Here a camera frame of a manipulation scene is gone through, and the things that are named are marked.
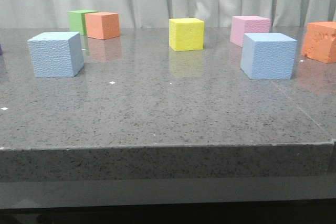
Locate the pink foam block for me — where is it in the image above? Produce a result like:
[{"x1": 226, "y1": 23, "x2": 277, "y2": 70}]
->
[{"x1": 230, "y1": 16, "x2": 271, "y2": 47}]

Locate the damaged orange foam block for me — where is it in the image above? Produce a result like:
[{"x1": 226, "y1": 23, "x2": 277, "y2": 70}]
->
[{"x1": 301, "y1": 22, "x2": 335, "y2": 63}]

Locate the yellow foam block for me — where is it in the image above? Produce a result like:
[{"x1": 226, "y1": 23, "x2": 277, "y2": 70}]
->
[{"x1": 169, "y1": 18, "x2": 205, "y2": 51}]

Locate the green foam block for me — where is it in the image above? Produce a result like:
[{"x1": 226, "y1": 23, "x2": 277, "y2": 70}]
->
[{"x1": 67, "y1": 9, "x2": 98, "y2": 35}]

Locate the blue foam block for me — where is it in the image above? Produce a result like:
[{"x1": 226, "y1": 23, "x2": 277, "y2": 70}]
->
[
  {"x1": 240, "y1": 33, "x2": 297, "y2": 80},
  {"x1": 27, "y1": 32, "x2": 84, "y2": 77}
]

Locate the orange foam block back left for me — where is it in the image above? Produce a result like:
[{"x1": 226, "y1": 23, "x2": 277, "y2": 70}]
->
[{"x1": 85, "y1": 12, "x2": 120, "y2": 40}]

